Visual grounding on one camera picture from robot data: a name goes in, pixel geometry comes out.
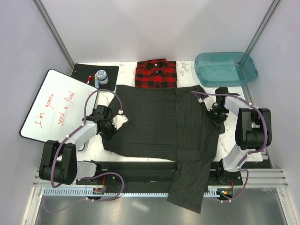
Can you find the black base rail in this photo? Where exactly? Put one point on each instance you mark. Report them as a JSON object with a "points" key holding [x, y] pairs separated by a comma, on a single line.
{"points": [[160, 176]]}

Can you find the small blue white jar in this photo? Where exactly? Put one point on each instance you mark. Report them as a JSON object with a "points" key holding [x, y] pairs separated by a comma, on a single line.
{"points": [[102, 77]]}

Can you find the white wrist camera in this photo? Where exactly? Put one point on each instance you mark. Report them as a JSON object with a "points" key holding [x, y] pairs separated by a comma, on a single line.
{"points": [[119, 120], [208, 101]]}

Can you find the blue pink eraser stick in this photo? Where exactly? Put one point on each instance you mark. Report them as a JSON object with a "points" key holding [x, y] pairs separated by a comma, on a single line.
{"points": [[96, 81]]}

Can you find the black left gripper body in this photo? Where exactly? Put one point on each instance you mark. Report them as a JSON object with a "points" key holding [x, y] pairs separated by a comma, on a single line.
{"points": [[109, 129]]}

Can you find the light blue cable duct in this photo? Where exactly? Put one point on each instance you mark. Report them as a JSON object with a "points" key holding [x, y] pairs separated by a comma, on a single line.
{"points": [[96, 192]]}

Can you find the dark grey pinstripe shirt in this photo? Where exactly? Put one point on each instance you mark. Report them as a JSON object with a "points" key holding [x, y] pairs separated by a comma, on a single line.
{"points": [[168, 124]]}

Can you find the red black plaid shirt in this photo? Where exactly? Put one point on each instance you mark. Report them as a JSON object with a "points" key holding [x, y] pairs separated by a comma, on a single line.
{"points": [[158, 73]]}

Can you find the aluminium frame post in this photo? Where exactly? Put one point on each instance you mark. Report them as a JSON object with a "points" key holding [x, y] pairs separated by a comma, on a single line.
{"points": [[262, 26], [51, 27]]}

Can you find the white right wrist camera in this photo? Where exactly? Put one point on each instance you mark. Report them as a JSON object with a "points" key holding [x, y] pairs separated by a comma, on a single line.
{"points": [[208, 101]]}

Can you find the aluminium frame post right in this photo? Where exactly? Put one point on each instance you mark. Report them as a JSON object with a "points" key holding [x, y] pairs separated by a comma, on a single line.
{"points": [[262, 26]]}

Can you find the white whiteboard with red writing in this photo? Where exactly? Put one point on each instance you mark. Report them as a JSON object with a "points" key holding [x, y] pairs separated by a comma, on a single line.
{"points": [[58, 108]]}

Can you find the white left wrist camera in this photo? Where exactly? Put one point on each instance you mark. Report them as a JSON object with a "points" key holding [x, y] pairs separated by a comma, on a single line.
{"points": [[119, 120]]}

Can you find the aluminium frame post left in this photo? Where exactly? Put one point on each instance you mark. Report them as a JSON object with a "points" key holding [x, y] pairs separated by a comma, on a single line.
{"points": [[51, 27]]}

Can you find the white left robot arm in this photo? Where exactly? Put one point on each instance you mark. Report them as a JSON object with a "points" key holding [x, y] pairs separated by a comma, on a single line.
{"points": [[59, 158]]}

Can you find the black mat green edge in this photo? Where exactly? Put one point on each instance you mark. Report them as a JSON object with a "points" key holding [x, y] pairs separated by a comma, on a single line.
{"points": [[81, 72]]}

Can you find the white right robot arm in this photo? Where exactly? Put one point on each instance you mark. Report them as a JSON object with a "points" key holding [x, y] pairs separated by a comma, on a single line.
{"points": [[253, 127]]}

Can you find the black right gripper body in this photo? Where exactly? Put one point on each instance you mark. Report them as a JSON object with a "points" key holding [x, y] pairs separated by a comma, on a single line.
{"points": [[217, 115]]}

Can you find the teal transparent plastic bin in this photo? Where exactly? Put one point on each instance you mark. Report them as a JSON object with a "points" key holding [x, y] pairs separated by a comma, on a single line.
{"points": [[225, 69]]}

